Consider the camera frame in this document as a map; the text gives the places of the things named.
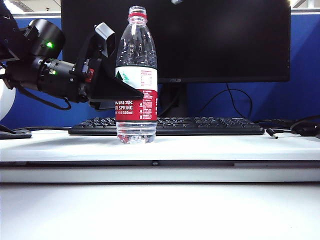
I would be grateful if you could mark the black computer monitor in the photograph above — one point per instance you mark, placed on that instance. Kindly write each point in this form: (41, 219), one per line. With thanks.
(212, 37)

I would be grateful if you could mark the dark grey cloth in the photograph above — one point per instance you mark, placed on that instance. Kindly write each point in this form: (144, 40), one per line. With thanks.
(12, 135)

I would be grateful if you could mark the clear plastic water bottle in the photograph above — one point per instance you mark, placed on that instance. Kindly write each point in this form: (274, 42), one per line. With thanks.
(136, 50)

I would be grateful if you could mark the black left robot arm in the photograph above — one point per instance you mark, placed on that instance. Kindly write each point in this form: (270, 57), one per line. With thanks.
(60, 80)

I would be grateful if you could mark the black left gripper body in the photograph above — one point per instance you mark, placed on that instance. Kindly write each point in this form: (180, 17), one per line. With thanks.
(83, 87)

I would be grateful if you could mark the white desk fan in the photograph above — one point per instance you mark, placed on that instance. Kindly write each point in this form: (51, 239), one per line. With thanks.
(6, 105)

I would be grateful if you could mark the black computer keyboard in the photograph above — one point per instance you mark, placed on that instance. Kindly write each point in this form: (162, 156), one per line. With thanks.
(200, 125)

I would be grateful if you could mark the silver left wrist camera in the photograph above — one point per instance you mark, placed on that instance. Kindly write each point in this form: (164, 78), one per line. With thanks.
(110, 45)

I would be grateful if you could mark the white raised desk board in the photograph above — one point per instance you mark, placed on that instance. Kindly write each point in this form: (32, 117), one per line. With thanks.
(200, 147)

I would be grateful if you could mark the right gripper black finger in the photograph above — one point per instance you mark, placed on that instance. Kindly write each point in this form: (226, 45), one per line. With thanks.
(176, 1)

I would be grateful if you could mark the blue office partition panel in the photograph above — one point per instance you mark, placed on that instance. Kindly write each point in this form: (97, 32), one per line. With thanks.
(275, 100)

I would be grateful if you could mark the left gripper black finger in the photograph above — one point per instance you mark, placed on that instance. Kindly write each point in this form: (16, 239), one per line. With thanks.
(110, 90)
(102, 105)

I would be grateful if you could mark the black monitor stand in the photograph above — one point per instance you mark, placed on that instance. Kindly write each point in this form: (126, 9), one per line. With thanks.
(175, 100)

